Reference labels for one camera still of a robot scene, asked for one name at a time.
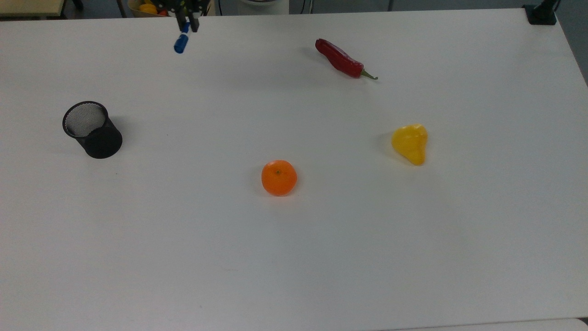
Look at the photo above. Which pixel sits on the grey metal table leg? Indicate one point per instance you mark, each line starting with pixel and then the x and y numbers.
pixel 121 7

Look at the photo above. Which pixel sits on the beige box of toy food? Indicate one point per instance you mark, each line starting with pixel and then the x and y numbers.
pixel 135 11

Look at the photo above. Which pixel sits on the light wooden table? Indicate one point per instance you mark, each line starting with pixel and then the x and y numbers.
pixel 27 7

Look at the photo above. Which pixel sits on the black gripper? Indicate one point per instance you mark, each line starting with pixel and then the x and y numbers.
pixel 177 4

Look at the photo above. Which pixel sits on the yellow toy fruit in box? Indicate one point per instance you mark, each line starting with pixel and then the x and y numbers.
pixel 148 8

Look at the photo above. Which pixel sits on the blue and white marker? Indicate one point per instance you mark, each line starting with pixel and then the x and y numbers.
pixel 181 43

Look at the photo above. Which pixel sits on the black mesh pen cup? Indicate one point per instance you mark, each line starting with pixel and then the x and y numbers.
pixel 103 145

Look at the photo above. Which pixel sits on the black clamp stand base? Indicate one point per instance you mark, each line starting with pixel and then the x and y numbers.
pixel 541 16

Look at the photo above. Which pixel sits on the orange toy fruit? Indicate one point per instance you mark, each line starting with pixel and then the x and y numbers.
pixel 279 178

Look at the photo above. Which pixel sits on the yellow toy pepper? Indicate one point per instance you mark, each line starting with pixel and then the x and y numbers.
pixel 410 143

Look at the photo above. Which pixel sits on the red toy chili pepper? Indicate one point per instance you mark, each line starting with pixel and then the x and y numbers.
pixel 340 59

